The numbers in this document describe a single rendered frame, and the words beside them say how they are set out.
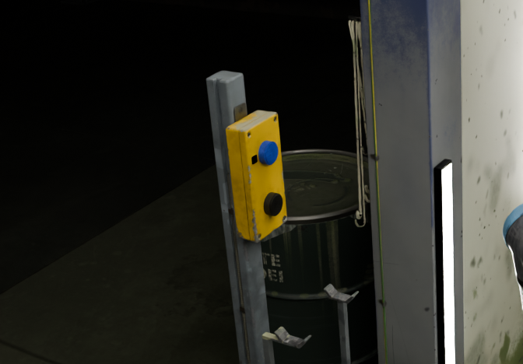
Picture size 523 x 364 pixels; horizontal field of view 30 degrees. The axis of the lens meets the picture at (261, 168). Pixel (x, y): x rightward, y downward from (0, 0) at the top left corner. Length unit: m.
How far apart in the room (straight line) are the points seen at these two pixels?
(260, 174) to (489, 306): 1.14
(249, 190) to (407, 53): 0.56
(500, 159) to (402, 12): 0.69
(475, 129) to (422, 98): 0.31
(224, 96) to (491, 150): 0.99
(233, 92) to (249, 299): 0.49
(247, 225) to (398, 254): 0.62
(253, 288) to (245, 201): 0.25
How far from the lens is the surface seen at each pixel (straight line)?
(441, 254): 2.54
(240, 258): 2.18
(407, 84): 2.38
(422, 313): 2.64
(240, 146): 2.01
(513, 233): 1.76
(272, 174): 2.09
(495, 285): 3.00
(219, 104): 2.06
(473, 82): 2.59
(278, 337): 2.11
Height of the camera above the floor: 2.26
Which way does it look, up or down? 23 degrees down
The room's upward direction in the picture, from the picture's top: 6 degrees counter-clockwise
